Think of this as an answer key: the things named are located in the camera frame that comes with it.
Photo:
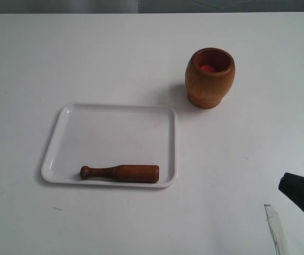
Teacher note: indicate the white plastic tray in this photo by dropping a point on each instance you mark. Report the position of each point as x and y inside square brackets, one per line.
[101, 136]

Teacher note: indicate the red object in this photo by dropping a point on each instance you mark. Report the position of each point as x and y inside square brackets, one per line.
[208, 68]

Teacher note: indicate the brown wooden mortar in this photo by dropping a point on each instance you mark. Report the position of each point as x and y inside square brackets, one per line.
[207, 89]

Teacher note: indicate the clear tape strip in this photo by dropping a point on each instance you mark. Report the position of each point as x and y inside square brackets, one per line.
[276, 230]

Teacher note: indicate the brown wooden pestle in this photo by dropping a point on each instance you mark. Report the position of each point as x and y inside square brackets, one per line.
[123, 173]

